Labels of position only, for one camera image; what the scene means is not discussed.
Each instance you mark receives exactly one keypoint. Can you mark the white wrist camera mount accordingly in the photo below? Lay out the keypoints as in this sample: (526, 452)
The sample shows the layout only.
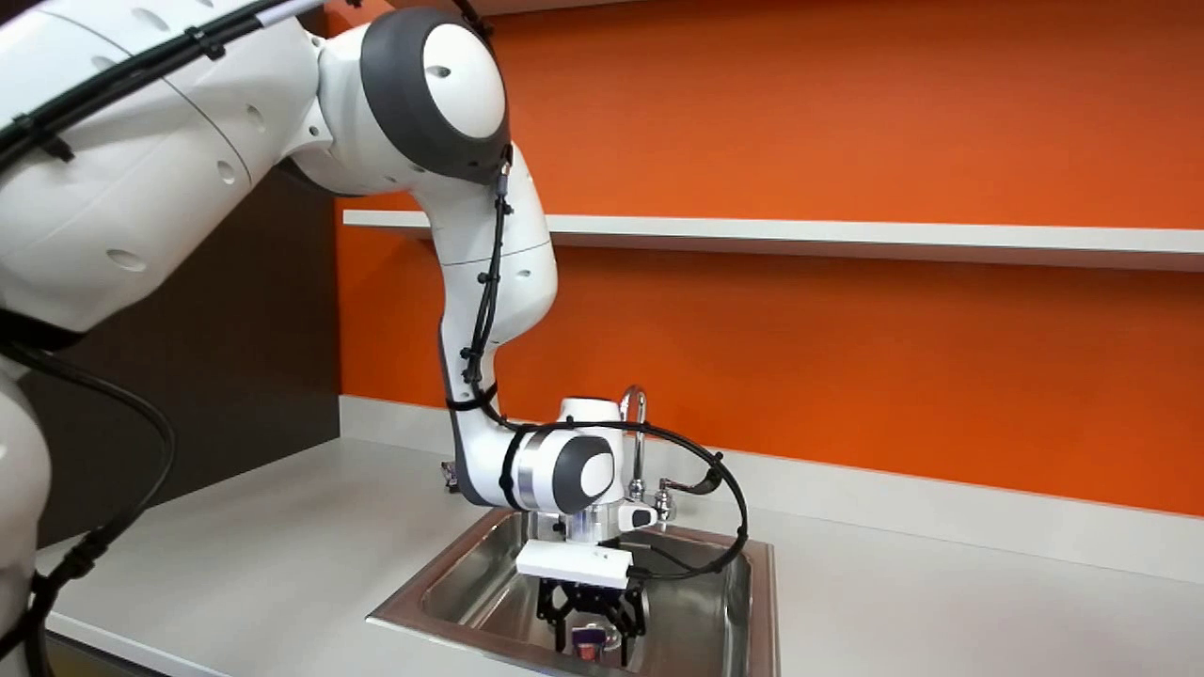
(570, 567)

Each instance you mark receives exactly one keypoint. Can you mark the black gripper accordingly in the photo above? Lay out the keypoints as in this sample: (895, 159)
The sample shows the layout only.
(586, 604)

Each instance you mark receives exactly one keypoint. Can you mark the chrome faucet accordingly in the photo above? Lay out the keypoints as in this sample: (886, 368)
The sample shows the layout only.
(635, 434)

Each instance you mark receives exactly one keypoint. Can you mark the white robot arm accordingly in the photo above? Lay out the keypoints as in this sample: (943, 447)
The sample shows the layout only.
(151, 153)

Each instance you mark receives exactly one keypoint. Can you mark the stainless steel sink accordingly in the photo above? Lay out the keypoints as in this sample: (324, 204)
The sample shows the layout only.
(451, 597)

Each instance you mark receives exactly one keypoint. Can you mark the white wall shelf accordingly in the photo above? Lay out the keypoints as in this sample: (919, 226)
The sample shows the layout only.
(876, 233)

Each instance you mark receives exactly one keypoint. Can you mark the purple protein bar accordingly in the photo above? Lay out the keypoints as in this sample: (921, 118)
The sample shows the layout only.
(585, 644)

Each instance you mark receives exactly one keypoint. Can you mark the dark wood cabinet panel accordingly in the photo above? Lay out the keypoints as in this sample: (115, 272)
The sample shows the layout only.
(211, 350)

